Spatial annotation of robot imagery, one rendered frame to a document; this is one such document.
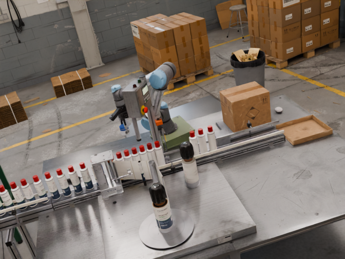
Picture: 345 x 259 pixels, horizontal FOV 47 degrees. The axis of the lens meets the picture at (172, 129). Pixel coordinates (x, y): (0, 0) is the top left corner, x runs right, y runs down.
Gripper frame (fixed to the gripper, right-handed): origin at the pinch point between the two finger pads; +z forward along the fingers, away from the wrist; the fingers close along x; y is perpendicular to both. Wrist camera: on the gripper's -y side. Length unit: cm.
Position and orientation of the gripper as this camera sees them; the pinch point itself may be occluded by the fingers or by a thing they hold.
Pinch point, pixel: (123, 128)
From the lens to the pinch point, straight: 316.4
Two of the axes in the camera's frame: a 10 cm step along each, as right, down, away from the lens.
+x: -4.9, -3.4, 8.0
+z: 1.8, 8.6, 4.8
